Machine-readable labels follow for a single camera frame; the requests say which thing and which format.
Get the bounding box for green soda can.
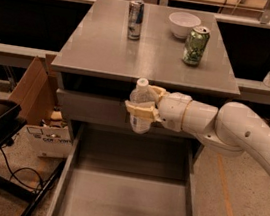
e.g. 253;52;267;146
183;25;210;67

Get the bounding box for grey drawer cabinet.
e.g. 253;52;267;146
37;0;253;183

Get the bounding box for white bowl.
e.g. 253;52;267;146
168;11;202;39

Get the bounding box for open grey middle drawer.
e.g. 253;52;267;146
46;124;197;216

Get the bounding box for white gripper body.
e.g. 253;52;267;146
158;92;193;132

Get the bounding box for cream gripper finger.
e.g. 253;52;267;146
148;85;169;104
125;101;162;123

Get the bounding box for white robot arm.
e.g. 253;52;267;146
125;85;270;176

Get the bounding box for clear plastic water bottle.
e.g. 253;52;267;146
129;78;155;134

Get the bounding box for white printed cardboard box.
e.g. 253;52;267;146
23;125;73;158

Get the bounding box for closed grey top drawer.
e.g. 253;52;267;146
53;87;225;144

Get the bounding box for grey metal railing shelf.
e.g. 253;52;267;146
0;0;270;107

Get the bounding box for silver blue energy drink can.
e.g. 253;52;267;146
127;0;145;40

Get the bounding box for brown cardboard box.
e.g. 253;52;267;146
9;54;58;126

